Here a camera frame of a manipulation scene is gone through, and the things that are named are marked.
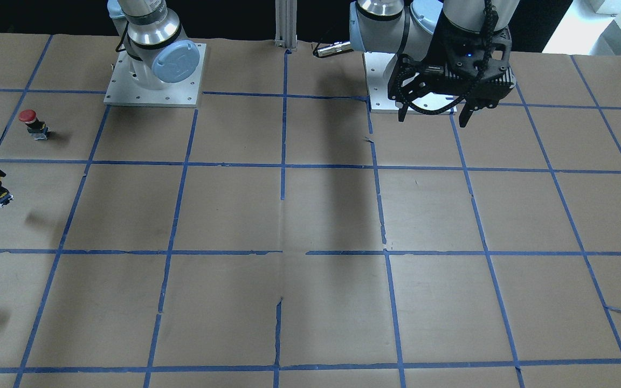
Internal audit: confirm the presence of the red push button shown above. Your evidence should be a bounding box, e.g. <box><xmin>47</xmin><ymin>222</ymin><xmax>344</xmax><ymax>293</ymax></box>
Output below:
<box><xmin>18</xmin><ymin>109</ymin><xmax>49</xmax><ymax>141</ymax></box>

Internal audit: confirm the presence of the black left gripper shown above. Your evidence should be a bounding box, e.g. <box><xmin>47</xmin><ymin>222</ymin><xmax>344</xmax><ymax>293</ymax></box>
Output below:
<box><xmin>388</xmin><ymin>51</ymin><xmax>517</xmax><ymax>128</ymax></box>

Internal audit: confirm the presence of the black ribbed cable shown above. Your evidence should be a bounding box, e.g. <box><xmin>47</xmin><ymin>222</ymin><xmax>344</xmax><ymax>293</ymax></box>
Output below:
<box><xmin>397</xmin><ymin>0</ymin><xmax>500</xmax><ymax>116</ymax></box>

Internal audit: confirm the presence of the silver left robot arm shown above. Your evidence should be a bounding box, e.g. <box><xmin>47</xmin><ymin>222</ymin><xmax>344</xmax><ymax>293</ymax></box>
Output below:
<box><xmin>349</xmin><ymin>1</ymin><xmax>518</xmax><ymax>127</ymax></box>

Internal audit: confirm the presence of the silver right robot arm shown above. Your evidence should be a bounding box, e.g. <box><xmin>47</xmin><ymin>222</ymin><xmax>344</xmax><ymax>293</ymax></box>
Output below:
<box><xmin>0</xmin><ymin>1</ymin><xmax>205</xmax><ymax>162</ymax></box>

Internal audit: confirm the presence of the aluminium frame post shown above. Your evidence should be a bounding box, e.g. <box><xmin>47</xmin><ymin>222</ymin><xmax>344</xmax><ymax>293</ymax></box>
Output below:
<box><xmin>274</xmin><ymin>0</ymin><xmax>298</xmax><ymax>51</ymax></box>

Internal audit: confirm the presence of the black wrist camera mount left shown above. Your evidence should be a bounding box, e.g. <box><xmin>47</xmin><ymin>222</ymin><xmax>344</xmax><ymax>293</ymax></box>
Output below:
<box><xmin>436</xmin><ymin>20</ymin><xmax>516</xmax><ymax>99</ymax></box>

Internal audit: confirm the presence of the silver metal connector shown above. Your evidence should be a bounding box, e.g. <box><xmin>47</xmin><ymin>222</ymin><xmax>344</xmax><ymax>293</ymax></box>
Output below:
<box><xmin>312</xmin><ymin>41</ymin><xmax>354</xmax><ymax>58</ymax></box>

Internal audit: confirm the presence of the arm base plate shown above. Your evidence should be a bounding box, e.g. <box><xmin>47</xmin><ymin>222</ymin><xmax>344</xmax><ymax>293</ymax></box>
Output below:
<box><xmin>364</xmin><ymin>52</ymin><xmax>455</xmax><ymax>113</ymax></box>
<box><xmin>103</xmin><ymin>43</ymin><xmax>208</xmax><ymax>108</ymax></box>

